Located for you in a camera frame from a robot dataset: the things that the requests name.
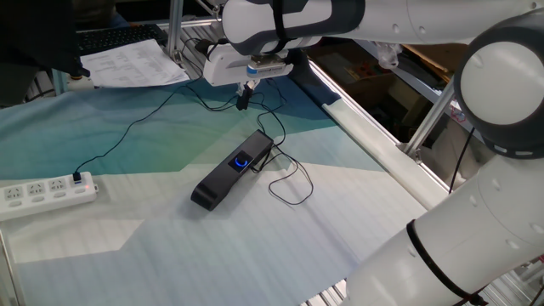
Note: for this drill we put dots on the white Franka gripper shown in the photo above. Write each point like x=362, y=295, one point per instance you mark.
x=221, y=68

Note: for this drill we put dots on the black speaker soundbar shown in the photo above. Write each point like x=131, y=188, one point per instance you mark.
x=212, y=191

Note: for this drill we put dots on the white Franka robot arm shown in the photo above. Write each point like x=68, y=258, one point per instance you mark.
x=467, y=238

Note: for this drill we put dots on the black power adapter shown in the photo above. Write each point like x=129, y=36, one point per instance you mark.
x=206, y=47

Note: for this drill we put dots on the printed paper sheets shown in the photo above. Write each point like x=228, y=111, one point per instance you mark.
x=132, y=64

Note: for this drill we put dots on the brown cardboard box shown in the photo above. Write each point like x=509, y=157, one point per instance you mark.
x=370, y=87

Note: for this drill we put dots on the black computer keyboard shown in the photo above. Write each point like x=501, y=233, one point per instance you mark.
x=115, y=37

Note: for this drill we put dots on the teal and white table cloth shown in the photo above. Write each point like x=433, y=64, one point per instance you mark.
x=212, y=255

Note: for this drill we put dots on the seated person in dark clothes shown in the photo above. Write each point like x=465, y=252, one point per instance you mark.
x=102, y=13

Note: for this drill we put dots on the white power strip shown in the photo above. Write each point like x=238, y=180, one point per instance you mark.
x=42, y=195

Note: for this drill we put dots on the silver and blue gripper camera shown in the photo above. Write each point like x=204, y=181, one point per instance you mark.
x=270, y=66

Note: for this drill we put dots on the upright aluminium frame post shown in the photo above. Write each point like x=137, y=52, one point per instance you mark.
x=174, y=25

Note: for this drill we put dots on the slanted aluminium frame post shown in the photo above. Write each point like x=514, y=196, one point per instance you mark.
x=425, y=123

